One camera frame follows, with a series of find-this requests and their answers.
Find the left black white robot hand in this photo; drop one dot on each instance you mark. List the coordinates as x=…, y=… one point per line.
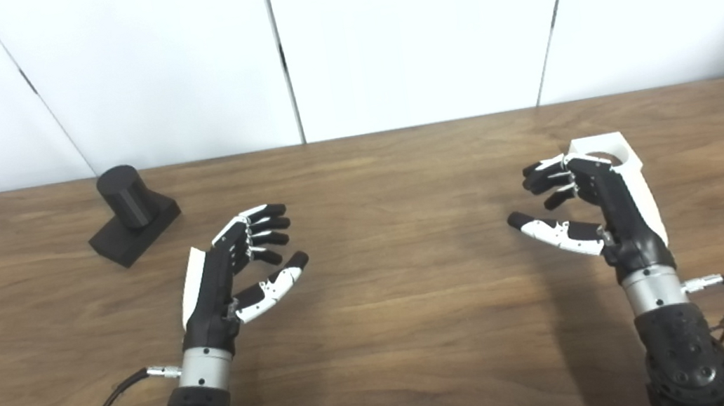
x=206, y=303

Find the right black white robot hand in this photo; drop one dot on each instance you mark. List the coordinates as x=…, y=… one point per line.
x=627, y=222

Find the white square piece with hole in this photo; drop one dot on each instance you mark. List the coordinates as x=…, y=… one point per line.
x=586, y=145

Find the black cylinder peg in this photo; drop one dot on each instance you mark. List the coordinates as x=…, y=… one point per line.
x=128, y=204

